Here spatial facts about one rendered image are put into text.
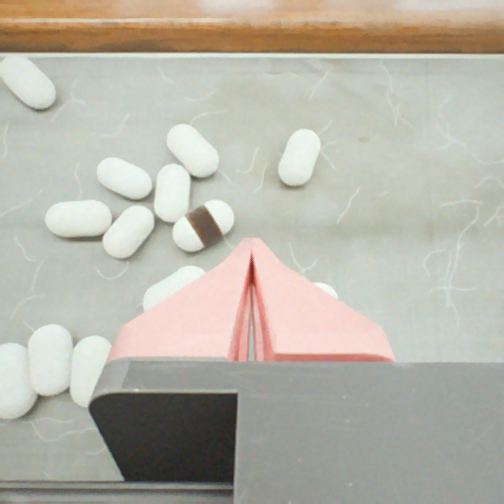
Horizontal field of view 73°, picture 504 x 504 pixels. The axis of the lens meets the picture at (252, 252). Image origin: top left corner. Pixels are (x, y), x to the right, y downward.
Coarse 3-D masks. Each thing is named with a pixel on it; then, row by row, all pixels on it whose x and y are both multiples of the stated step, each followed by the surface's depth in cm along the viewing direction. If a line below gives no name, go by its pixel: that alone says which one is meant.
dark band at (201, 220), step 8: (200, 208) 19; (192, 216) 18; (200, 216) 18; (208, 216) 18; (192, 224) 18; (200, 224) 18; (208, 224) 18; (216, 224) 18; (200, 232) 18; (208, 232) 18; (216, 232) 19; (200, 240) 19; (208, 240) 19
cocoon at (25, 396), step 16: (0, 352) 17; (16, 352) 17; (0, 368) 17; (16, 368) 17; (0, 384) 16; (16, 384) 17; (0, 400) 16; (16, 400) 17; (32, 400) 17; (0, 416) 16; (16, 416) 17
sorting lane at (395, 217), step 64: (64, 64) 23; (128, 64) 23; (192, 64) 23; (256, 64) 23; (320, 64) 23; (384, 64) 23; (448, 64) 23; (0, 128) 22; (64, 128) 22; (128, 128) 22; (256, 128) 22; (320, 128) 22; (384, 128) 22; (448, 128) 22; (0, 192) 21; (64, 192) 21; (192, 192) 21; (256, 192) 21; (320, 192) 21; (384, 192) 21; (448, 192) 21; (0, 256) 20; (64, 256) 20; (192, 256) 20; (320, 256) 20; (384, 256) 20; (448, 256) 20; (0, 320) 19; (64, 320) 19; (128, 320) 19; (384, 320) 19; (448, 320) 19; (0, 448) 18; (64, 448) 18
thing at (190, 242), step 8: (216, 200) 19; (208, 208) 19; (216, 208) 19; (224, 208) 19; (184, 216) 19; (216, 216) 18; (224, 216) 19; (232, 216) 19; (176, 224) 19; (184, 224) 18; (224, 224) 19; (232, 224) 19; (176, 232) 19; (184, 232) 18; (192, 232) 18; (224, 232) 19; (176, 240) 19; (184, 240) 18; (192, 240) 18; (184, 248) 19; (192, 248) 19; (200, 248) 19
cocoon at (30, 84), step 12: (12, 60) 21; (24, 60) 21; (0, 72) 21; (12, 72) 21; (24, 72) 21; (36, 72) 21; (12, 84) 21; (24, 84) 20; (36, 84) 21; (48, 84) 21; (24, 96) 21; (36, 96) 21; (48, 96) 21
